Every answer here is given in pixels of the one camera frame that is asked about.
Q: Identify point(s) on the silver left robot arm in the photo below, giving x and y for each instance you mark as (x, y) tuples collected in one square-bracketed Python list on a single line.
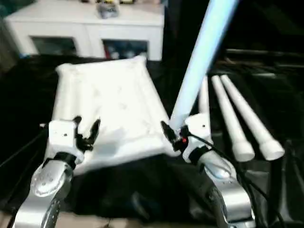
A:
[(47, 180)]

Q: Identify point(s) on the clear bag of dark parts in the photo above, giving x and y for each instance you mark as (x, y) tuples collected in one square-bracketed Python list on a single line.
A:
[(107, 10)]

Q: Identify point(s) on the black low shelf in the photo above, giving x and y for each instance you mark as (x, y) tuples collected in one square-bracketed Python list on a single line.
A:
[(261, 53)]

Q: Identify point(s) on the black work mat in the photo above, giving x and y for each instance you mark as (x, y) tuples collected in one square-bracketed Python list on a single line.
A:
[(23, 107)]

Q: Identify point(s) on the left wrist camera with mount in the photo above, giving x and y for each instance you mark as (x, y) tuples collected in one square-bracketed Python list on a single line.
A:
[(63, 135)]

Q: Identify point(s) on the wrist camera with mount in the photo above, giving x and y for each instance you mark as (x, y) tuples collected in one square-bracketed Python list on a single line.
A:
[(199, 126), (63, 135)]

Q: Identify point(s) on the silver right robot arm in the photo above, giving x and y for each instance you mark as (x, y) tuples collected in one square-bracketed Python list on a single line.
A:
[(228, 194)]

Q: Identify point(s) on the white cabinet with glass doors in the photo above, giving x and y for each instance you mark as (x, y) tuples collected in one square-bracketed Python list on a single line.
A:
[(83, 26)]

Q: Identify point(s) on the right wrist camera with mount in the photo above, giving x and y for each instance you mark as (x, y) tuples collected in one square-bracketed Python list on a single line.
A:
[(199, 126)]

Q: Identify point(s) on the white plastic table top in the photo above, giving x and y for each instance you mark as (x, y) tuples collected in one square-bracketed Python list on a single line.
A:
[(107, 95)]

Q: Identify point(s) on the white plastic table leg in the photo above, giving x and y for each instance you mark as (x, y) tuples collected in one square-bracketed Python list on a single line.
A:
[(202, 59), (228, 114), (204, 99), (247, 114)]

